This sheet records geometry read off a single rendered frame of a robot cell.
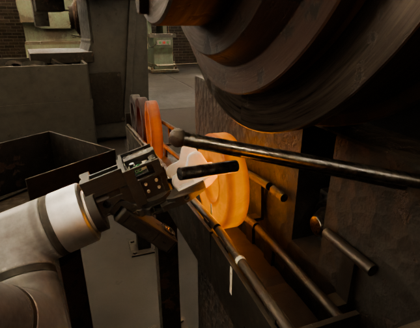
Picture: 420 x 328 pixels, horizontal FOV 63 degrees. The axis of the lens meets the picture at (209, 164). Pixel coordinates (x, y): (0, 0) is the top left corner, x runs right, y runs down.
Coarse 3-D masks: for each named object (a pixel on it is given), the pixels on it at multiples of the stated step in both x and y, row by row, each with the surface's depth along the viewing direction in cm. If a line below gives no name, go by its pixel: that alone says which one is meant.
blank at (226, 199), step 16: (208, 160) 55; (224, 160) 49; (240, 160) 49; (224, 176) 49; (240, 176) 48; (208, 192) 57; (224, 192) 50; (240, 192) 48; (208, 208) 57; (224, 208) 50; (240, 208) 49; (224, 224) 51; (240, 224) 53
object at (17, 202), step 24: (0, 144) 82; (24, 144) 86; (48, 144) 92; (72, 144) 86; (96, 144) 80; (0, 168) 83; (24, 168) 88; (48, 168) 93; (72, 168) 69; (96, 168) 74; (0, 192) 84; (24, 192) 87; (48, 192) 66; (72, 264) 84; (72, 288) 86; (72, 312) 88
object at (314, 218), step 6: (318, 210) 45; (324, 210) 44; (312, 216) 44; (318, 216) 44; (324, 216) 43; (312, 222) 45; (318, 222) 43; (312, 228) 45; (318, 228) 43; (318, 234) 44
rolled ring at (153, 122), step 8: (152, 104) 102; (152, 112) 100; (152, 120) 99; (160, 120) 99; (152, 128) 98; (160, 128) 99; (152, 136) 99; (160, 136) 99; (152, 144) 100; (160, 144) 100; (160, 152) 103
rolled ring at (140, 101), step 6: (138, 102) 119; (144, 102) 118; (138, 108) 125; (144, 108) 116; (138, 114) 128; (144, 114) 115; (138, 120) 129; (144, 120) 115; (138, 126) 129; (144, 126) 115; (138, 132) 129; (144, 132) 116; (144, 138) 117
